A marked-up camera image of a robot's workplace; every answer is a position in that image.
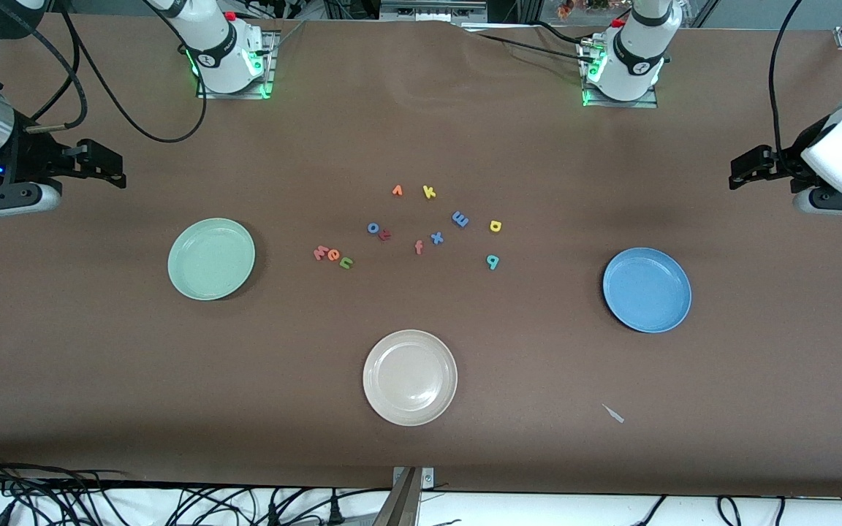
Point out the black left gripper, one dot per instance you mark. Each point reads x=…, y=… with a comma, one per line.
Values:
x=780, y=162

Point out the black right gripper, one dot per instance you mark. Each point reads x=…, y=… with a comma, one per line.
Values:
x=32, y=157

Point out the teal foam letter b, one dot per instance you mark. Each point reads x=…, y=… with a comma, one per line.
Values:
x=495, y=266

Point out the blue foam letter m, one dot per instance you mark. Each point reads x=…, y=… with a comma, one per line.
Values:
x=460, y=219

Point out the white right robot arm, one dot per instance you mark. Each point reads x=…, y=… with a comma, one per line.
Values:
x=220, y=51

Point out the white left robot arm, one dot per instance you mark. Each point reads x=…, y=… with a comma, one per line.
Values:
x=636, y=58

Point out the pale green plate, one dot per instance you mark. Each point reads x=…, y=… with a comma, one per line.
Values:
x=210, y=259

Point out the blue plate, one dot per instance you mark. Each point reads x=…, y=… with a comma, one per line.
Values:
x=647, y=290

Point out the pink foam letter m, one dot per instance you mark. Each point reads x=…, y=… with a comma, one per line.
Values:
x=321, y=253

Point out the small white paper scrap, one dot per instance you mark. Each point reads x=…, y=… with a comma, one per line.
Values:
x=615, y=415

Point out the brown table cover sheet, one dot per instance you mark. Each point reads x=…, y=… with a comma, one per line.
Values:
x=421, y=131

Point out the beige plate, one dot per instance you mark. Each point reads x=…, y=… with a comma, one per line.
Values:
x=410, y=378

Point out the metal frame rail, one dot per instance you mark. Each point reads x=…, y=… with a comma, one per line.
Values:
x=432, y=11

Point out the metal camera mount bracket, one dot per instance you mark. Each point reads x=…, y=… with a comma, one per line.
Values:
x=406, y=497

